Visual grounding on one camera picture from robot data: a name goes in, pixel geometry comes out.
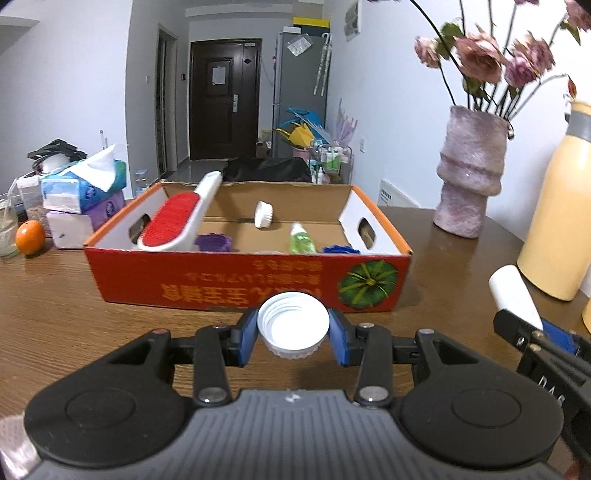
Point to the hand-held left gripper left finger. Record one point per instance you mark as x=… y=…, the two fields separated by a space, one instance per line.
x=249 y=339

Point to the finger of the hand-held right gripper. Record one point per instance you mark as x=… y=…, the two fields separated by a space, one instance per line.
x=561 y=337
x=517 y=327

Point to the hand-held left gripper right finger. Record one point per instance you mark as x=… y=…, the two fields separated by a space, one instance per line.
x=338 y=339

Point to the white squeeze tube bottle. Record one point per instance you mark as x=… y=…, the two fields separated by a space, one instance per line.
x=512 y=290

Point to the white ridged bottle cap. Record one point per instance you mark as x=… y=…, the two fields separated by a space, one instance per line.
x=264 y=214
x=293 y=323

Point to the red cardboard box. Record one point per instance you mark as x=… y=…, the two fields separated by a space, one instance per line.
x=231 y=286

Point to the blue bottle cap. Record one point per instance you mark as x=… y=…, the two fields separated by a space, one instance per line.
x=340 y=250

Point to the purple bottle cap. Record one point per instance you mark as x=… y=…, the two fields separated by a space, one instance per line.
x=213 y=243

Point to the green spray bottle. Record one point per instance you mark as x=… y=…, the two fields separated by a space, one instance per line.
x=301 y=240

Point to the red and white lint brush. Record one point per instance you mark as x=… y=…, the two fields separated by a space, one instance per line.
x=171 y=221

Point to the yellow bear mug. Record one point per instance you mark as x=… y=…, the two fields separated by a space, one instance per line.
x=587 y=316

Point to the yellow thermos jug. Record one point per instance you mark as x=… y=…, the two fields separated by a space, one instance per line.
x=558 y=212

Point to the pink textured vase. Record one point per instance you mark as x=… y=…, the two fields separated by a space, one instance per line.
x=471 y=175

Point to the black bag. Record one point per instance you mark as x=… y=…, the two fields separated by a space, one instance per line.
x=268 y=170

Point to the purple and white tissue pack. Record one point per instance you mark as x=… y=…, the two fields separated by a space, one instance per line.
x=74 y=230

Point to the yellow bag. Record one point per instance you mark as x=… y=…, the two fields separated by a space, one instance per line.
x=298 y=136

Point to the purple translucent wrap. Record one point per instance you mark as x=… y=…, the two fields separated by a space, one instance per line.
x=346 y=124

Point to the dark brown entrance door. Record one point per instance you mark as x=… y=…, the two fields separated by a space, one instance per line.
x=226 y=120

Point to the blue tissue pack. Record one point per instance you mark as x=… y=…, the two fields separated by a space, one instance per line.
x=78 y=191

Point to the orange fruit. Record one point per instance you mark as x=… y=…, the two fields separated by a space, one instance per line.
x=30 y=238

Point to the dark side door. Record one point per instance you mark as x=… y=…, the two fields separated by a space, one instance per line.
x=166 y=101

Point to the grey textured cloth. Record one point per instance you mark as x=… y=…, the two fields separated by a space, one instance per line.
x=14 y=438

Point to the grey refrigerator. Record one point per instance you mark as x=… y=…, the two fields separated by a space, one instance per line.
x=295 y=83

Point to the clear plastic food container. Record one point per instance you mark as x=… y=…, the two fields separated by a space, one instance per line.
x=30 y=198

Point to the white round container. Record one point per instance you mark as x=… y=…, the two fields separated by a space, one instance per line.
x=55 y=164

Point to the clear drinking glass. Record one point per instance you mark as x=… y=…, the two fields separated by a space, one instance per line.
x=8 y=230

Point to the white paper note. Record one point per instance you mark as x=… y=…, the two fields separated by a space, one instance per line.
x=219 y=74

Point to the black plastic holder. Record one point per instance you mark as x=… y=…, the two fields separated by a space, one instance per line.
x=55 y=148

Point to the dried pink roses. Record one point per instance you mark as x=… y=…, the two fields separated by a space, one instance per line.
x=480 y=57

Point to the white folded umbrella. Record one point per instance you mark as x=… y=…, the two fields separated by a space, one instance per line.
x=323 y=64

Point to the clear plastic pouch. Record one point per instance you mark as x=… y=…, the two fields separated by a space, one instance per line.
x=298 y=46

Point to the yellow and black box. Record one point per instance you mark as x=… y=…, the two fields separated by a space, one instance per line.
x=311 y=23

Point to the blue plastic frame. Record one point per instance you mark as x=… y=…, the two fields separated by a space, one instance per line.
x=304 y=115

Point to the wall poster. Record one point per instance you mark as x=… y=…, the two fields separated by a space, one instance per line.
x=352 y=21

